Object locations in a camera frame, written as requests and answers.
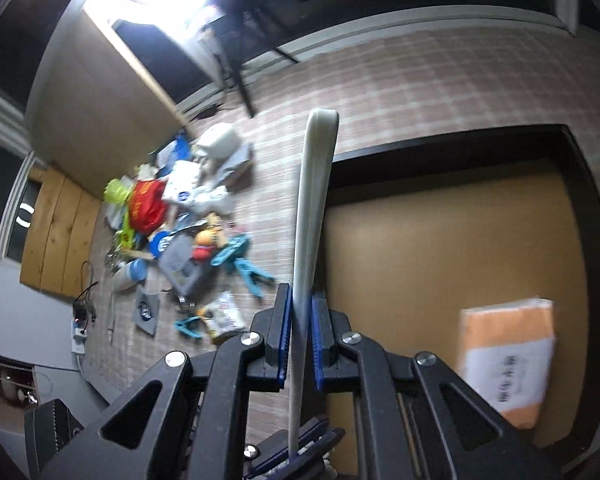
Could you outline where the yellow snack packet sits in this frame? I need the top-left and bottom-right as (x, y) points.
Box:
(197, 290), (247, 344)

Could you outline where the orange head toy figure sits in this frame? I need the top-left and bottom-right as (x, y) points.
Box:
(193, 212), (228, 262)

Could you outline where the blue round lid container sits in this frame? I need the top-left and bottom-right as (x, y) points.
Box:
(148, 230), (173, 259)

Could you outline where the orange white tissue pack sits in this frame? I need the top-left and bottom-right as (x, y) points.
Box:
(457, 298), (556, 429)

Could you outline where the white shoehorn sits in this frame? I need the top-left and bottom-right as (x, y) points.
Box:
(288, 108), (339, 458)

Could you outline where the light blue clothespin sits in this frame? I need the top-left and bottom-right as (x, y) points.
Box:
(174, 315), (202, 340)

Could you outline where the grey clear card box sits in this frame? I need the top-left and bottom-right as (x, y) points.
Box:
(158, 235), (213, 301)

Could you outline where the white bottle blue cap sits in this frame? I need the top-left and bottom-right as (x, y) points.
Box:
(112, 259), (148, 292)

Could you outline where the grey patch with logo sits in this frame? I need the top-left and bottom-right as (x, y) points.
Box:
(132, 286), (160, 337)

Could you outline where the black storage box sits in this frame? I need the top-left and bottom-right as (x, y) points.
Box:
(314, 125), (600, 479)

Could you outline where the white crumpled plastic bag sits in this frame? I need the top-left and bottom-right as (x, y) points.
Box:
(190, 185), (235, 217)

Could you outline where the red fabric bag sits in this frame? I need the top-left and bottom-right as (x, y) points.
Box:
(128, 180), (166, 235)

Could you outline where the white tissue packet blue logo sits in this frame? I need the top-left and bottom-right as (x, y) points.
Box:
(162, 160), (201, 207)

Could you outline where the grey plastic mailer bag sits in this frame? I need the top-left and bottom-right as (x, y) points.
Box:
(214, 143), (254, 192)

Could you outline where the white power adapter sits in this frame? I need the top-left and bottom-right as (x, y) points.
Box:
(192, 122), (242, 160)

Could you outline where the yellow green shuttlecock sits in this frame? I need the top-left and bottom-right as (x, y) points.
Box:
(104, 179), (132, 206)

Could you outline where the wooden cabinet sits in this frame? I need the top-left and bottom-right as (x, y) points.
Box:
(24, 9), (186, 196)

